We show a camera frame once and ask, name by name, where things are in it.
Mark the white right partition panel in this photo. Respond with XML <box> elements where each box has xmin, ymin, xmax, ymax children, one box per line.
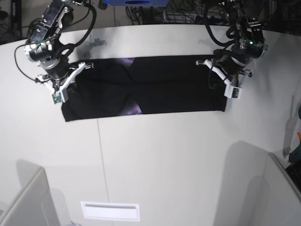
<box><xmin>249</xmin><ymin>153</ymin><xmax>301</xmax><ymax>226</ymax></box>

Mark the blue box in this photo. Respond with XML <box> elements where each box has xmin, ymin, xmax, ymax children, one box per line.
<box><xmin>104</xmin><ymin>0</ymin><xmax>169</xmax><ymax>7</ymax></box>

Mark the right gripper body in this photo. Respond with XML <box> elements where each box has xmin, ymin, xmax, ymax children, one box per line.
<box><xmin>35</xmin><ymin>60</ymin><xmax>94</xmax><ymax>104</ymax></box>

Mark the black T-shirt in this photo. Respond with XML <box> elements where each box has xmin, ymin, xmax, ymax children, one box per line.
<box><xmin>61</xmin><ymin>55</ymin><xmax>227</xmax><ymax>121</ymax></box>

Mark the coiled black cable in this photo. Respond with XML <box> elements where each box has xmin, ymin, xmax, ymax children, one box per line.
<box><xmin>27</xmin><ymin>18</ymin><xmax>56</xmax><ymax>40</ymax></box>

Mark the black keyboard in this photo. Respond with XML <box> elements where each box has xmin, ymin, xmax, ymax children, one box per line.
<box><xmin>286</xmin><ymin>163</ymin><xmax>301</xmax><ymax>191</ymax></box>

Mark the white left partition panel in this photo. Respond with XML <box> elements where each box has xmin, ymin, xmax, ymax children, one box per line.
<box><xmin>0</xmin><ymin>167</ymin><xmax>60</xmax><ymax>226</ymax></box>

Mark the teal orange tool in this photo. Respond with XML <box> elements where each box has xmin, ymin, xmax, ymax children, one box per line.
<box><xmin>287</xmin><ymin>132</ymin><xmax>301</xmax><ymax>168</ymax></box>

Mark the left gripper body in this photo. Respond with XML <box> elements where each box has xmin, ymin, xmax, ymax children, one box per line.
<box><xmin>196</xmin><ymin>56</ymin><xmax>253</xmax><ymax>99</ymax></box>

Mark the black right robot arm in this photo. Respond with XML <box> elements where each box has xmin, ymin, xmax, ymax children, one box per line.
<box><xmin>22</xmin><ymin>0</ymin><xmax>97</xmax><ymax>104</ymax></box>

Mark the white partition panel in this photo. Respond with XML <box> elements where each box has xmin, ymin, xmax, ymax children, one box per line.
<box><xmin>249</xmin><ymin>153</ymin><xmax>301</xmax><ymax>226</ymax></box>
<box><xmin>0</xmin><ymin>167</ymin><xmax>60</xmax><ymax>226</ymax></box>

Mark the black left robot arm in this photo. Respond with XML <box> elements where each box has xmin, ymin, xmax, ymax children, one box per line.
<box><xmin>196</xmin><ymin>0</ymin><xmax>268</xmax><ymax>99</ymax></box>

